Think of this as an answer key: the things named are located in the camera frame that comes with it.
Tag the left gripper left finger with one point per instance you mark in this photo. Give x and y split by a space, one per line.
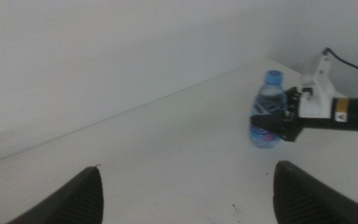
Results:
73 202

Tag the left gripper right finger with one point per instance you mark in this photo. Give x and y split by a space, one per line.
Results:
303 199

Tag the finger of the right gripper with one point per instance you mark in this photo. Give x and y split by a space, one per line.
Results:
267 123

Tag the small water bottle blue cap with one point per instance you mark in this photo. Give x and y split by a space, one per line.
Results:
267 96

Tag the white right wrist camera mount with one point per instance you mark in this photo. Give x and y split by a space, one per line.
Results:
317 99

